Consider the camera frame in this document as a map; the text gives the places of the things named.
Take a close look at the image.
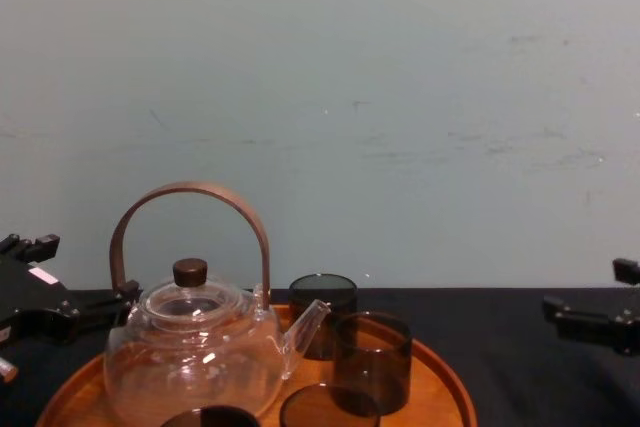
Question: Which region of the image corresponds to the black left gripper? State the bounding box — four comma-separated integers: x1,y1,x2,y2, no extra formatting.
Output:
0,232,142,349

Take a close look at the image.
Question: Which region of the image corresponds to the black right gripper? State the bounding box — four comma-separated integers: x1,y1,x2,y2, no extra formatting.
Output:
542,257,640,356

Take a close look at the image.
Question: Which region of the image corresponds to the round wooden tray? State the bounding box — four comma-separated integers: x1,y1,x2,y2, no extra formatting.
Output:
34,300,477,427

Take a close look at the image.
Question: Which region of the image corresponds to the black table cloth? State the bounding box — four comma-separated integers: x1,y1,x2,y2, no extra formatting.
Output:
0,285,640,427

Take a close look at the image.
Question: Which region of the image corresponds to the glass teapot lid wooden knob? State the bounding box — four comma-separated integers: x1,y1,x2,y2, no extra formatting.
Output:
143,257,237,321

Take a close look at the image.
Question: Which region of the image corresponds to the smoked glass cup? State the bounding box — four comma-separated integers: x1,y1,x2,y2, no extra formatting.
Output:
158,403,262,427
331,311,414,419
287,272,359,362
278,382,382,427

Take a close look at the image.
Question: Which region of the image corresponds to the clear glass teapot wooden handle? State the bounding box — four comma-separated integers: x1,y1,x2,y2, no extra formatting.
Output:
102,181,332,424

